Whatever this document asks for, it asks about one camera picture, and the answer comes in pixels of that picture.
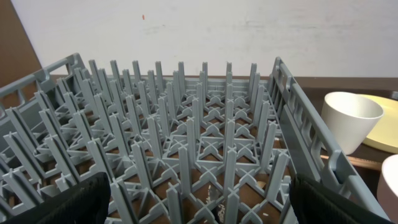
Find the yellow round plate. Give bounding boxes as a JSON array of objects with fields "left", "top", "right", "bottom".
[{"left": 361, "top": 94, "right": 397, "bottom": 154}]

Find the dark brown serving tray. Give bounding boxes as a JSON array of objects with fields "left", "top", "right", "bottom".
[{"left": 304, "top": 88, "right": 397, "bottom": 196}]

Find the white round bowl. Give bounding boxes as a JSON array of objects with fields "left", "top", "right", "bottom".
[{"left": 377, "top": 154, "right": 398, "bottom": 223}]

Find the white plastic cup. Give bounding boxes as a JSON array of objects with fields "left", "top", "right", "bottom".
[{"left": 321, "top": 91, "right": 384, "bottom": 155}]

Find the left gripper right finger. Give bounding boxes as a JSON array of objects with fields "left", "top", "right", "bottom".
[{"left": 289, "top": 174, "right": 390, "bottom": 224}]

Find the grey plastic dish rack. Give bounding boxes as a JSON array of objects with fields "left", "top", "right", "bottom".
[{"left": 1, "top": 54, "right": 389, "bottom": 223}]

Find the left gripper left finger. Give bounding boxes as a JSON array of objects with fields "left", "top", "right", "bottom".
[{"left": 4, "top": 172, "right": 111, "bottom": 224}]

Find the wooden chopstick lower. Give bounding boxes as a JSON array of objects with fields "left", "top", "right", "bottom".
[{"left": 320, "top": 154, "right": 383, "bottom": 171}]

